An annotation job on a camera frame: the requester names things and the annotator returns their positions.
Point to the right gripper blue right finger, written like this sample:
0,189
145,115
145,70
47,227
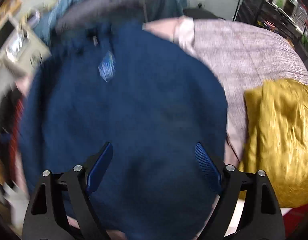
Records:
261,215

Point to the black metal rack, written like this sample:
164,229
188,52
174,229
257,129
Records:
288,18

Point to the grey and teal clothes pile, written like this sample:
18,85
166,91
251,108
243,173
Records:
68,15

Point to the white appliance with screen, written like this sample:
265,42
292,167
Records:
21,50

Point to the red cloth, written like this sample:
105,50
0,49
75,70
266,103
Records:
295,221

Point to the navy blue jacket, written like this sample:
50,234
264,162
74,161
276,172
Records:
153,102

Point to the red black patterned garment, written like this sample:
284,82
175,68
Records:
13,147

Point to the mustard yellow garment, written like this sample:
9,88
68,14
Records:
277,142

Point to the pink bed sheet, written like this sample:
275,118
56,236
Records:
241,56

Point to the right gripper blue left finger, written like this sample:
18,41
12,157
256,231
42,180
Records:
46,216

